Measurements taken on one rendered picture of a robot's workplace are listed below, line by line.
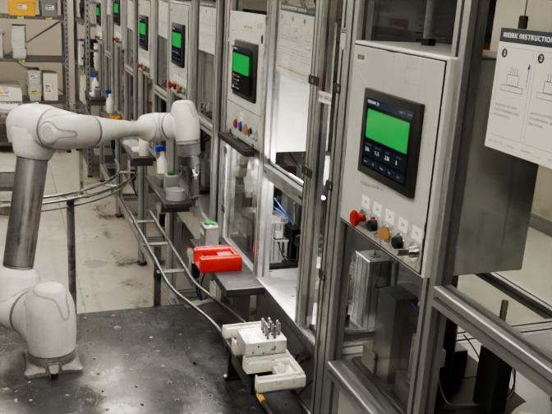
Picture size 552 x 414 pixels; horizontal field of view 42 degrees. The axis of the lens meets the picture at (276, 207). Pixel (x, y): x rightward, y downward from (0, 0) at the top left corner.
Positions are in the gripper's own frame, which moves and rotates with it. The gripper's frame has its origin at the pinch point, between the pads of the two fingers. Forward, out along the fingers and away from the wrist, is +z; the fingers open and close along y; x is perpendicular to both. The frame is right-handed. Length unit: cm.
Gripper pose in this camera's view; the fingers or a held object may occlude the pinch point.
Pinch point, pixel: (196, 207)
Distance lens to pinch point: 283.9
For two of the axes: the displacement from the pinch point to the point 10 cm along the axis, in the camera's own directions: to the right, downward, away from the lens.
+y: -3.0, -1.2, 9.5
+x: -9.5, 1.5, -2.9
